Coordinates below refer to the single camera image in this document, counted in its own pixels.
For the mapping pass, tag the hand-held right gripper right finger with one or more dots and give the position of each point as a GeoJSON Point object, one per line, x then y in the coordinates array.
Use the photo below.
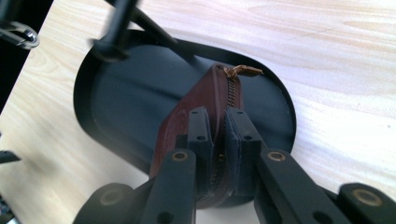
{"type": "Point", "coordinates": [243, 155]}

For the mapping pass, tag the dark flat object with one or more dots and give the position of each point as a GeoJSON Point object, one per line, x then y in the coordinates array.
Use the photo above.
{"type": "Point", "coordinates": [7, 156]}

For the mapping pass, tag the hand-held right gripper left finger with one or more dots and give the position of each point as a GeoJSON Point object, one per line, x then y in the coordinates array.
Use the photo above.
{"type": "Point", "coordinates": [199, 149]}

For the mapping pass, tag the brown leather zip pouch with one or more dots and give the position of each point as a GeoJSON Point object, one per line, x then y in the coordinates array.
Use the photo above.
{"type": "Point", "coordinates": [204, 93]}

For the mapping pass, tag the black oval tray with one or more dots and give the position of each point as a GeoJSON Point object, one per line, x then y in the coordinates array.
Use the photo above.
{"type": "Point", "coordinates": [140, 93]}

